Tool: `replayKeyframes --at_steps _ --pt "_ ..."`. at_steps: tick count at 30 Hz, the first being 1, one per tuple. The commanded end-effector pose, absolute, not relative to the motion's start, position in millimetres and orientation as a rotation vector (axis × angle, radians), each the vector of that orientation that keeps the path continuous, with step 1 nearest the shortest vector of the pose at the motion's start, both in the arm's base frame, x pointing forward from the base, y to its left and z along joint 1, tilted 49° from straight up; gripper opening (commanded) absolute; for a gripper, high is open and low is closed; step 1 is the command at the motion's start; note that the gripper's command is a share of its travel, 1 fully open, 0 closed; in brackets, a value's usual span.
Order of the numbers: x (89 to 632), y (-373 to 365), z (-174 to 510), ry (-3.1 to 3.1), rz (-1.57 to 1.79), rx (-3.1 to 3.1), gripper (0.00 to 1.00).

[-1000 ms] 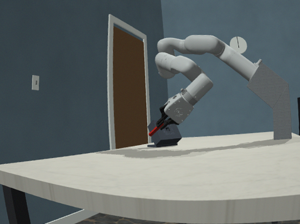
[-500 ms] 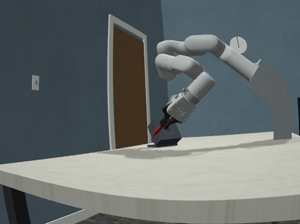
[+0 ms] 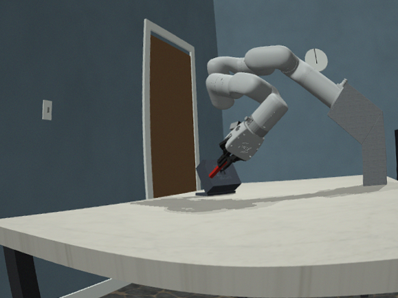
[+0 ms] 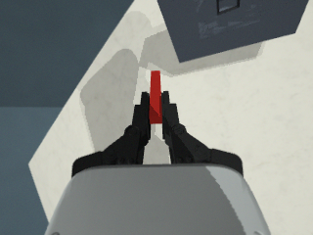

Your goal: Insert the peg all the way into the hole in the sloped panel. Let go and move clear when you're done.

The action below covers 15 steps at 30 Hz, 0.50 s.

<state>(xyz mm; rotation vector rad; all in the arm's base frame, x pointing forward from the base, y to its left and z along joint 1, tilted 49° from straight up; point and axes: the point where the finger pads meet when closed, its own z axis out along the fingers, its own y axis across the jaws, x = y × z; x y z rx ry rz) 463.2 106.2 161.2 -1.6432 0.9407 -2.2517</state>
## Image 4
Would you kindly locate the dark red peg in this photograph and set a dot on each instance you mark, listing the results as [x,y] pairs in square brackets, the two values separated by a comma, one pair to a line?
[155,98]

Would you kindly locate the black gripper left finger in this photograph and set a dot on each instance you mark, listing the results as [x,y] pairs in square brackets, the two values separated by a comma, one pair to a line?
[129,148]

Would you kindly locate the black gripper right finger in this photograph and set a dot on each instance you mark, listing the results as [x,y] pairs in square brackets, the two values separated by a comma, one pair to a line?
[186,148]

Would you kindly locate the dark grey sloped panel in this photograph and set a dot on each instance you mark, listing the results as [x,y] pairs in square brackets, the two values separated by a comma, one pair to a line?
[199,28]

